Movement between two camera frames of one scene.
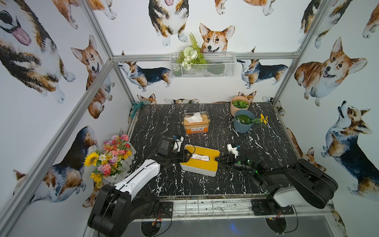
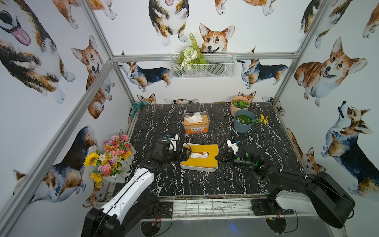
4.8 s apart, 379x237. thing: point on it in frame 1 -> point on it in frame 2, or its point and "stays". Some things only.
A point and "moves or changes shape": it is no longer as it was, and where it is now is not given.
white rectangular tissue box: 201,171 moves or changes shape
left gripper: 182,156 stays
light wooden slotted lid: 205,118 stays
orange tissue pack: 196,119 stays
